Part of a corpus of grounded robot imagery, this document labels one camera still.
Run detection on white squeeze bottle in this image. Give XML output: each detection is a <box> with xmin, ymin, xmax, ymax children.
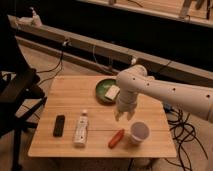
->
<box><xmin>74</xmin><ymin>110</ymin><xmax>89</xmax><ymax>147</ymax></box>

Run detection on white power adapter on rail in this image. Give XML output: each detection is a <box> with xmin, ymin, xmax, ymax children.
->
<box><xmin>18</xmin><ymin>7</ymin><xmax>42</xmax><ymax>27</ymax></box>

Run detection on white block on plate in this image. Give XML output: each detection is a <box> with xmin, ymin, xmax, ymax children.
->
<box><xmin>105</xmin><ymin>85</ymin><xmax>120</xmax><ymax>100</ymax></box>

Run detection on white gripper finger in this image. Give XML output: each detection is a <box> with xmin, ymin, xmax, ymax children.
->
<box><xmin>114</xmin><ymin>110</ymin><xmax>124</xmax><ymax>122</ymax></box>
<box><xmin>127</xmin><ymin>110</ymin><xmax>135</xmax><ymax>121</ymax></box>

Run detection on black chair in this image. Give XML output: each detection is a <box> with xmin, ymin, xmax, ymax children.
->
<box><xmin>0</xmin><ymin>9</ymin><xmax>47</xmax><ymax>171</ymax></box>

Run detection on red pepper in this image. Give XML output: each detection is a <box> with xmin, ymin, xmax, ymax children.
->
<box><xmin>108</xmin><ymin>129</ymin><xmax>125</xmax><ymax>149</ymax></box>

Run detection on black floor cables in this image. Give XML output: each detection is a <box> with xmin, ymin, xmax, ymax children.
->
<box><xmin>164</xmin><ymin>106</ymin><xmax>213</xmax><ymax>171</ymax></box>

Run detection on blue box on floor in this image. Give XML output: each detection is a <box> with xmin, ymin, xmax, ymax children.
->
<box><xmin>163</xmin><ymin>103</ymin><xmax>172</xmax><ymax>113</ymax></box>

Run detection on green plate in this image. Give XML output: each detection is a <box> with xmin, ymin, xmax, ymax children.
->
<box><xmin>95</xmin><ymin>78</ymin><xmax>116</xmax><ymax>105</ymax></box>

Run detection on grey metal rail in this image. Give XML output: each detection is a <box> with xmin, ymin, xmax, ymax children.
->
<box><xmin>9</xmin><ymin>16</ymin><xmax>213</xmax><ymax>87</ymax></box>

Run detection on black rectangular remote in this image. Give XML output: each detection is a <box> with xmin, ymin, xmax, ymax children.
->
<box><xmin>53</xmin><ymin>115</ymin><xmax>65</xmax><ymax>137</ymax></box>

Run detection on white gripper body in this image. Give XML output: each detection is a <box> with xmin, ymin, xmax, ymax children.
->
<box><xmin>116</xmin><ymin>93</ymin><xmax>138</xmax><ymax>113</ymax></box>

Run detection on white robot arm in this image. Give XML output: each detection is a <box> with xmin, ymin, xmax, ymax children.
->
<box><xmin>115</xmin><ymin>65</ymin><xmax>213</xmax><ymax>123</ymax></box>

